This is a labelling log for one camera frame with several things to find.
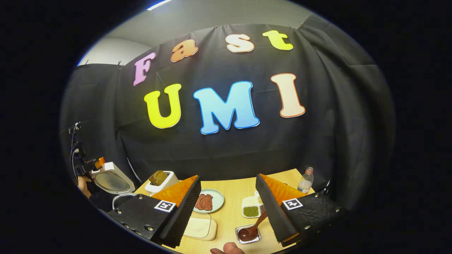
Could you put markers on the brown bread slice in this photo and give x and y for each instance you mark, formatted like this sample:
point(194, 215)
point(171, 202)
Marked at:
point(158, 178)

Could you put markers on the white rice cooker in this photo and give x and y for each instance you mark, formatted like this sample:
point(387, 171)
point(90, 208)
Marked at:
point(111, 181)

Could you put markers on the brown wooden spoon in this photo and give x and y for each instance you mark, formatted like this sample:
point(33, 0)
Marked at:
point(245, 234)

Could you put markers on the clear glass tray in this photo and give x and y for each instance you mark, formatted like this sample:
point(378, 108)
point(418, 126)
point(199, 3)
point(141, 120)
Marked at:
point(213, 229)

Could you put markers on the metal chopstick holder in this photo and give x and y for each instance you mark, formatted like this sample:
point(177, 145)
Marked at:
point(257, 237)

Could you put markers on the light green plate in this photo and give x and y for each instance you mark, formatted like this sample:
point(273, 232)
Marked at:
point(219, 201)

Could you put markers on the white toaster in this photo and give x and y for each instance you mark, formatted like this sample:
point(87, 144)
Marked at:
point(171, 180)

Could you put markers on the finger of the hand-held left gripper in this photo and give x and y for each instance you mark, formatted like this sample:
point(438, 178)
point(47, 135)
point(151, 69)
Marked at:
point(99, 163)

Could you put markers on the clear water bottle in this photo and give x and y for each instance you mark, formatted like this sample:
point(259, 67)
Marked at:
point(305, 183)

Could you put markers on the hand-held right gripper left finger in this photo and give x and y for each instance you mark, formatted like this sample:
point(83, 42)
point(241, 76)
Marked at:
point(183, 213)

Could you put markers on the white divided grain dish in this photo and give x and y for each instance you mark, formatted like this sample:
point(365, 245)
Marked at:
point(249, 203)

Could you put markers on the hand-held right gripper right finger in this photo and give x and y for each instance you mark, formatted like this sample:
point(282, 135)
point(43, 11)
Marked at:
point(273, 211)

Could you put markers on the black backdrop cloth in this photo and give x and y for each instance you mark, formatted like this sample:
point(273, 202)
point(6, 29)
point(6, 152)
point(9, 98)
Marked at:
point(282, 148)

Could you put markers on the white rice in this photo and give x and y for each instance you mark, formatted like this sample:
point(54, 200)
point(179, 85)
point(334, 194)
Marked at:
point(197, 227)

